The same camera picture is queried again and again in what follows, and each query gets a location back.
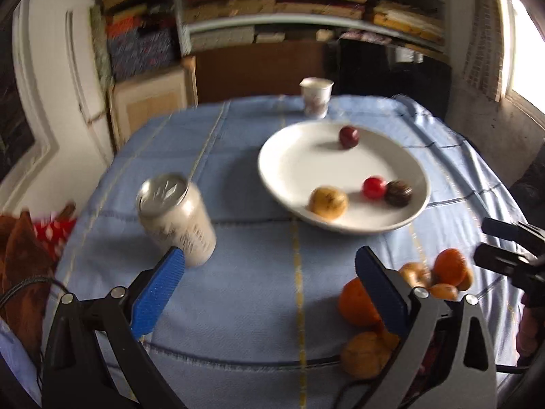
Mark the white shelf unit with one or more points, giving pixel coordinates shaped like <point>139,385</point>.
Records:
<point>264,19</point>

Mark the white paper cup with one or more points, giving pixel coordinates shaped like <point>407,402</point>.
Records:
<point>316,98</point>

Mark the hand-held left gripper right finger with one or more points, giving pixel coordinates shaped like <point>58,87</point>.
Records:
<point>381,289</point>

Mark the dark red plum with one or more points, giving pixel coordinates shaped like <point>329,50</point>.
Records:
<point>349,137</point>

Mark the small russet apple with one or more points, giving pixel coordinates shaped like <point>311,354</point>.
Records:
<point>413,273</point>

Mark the brown board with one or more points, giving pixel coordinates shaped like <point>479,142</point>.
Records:
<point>255,72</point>

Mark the beige woven curtain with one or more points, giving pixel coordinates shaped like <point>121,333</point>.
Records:
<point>483,42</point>

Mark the white plate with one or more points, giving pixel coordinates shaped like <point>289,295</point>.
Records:
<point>298,166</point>

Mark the red dotted cloth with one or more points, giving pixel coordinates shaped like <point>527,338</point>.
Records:
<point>51,234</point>

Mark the small red tomato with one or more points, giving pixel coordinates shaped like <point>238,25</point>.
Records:
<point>373,187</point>

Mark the yellow apple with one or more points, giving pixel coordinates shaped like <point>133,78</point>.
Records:
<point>328,201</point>

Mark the dark purple plum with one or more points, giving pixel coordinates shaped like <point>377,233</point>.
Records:
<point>398,193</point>

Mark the blue tablecloth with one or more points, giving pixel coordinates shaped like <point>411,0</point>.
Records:
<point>255,298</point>

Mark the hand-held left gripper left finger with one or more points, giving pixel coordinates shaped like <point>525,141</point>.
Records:
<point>159,289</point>

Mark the large orange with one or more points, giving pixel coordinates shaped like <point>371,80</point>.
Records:
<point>355,304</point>

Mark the white drink can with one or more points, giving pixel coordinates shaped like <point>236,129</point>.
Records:
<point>183,221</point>

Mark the brown cloth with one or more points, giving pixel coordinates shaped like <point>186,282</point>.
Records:
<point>25,272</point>

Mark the orange mandarin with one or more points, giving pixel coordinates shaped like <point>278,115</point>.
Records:
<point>451,266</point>

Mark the yellow-brown apple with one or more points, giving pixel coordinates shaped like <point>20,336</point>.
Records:
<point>364,355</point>

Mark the window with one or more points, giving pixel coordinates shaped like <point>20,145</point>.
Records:
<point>528,51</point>

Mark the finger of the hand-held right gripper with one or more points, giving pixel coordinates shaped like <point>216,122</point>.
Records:
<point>502,259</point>
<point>506,229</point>

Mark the pile of patterned fabrics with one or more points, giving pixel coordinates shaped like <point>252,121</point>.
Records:
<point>136,38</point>

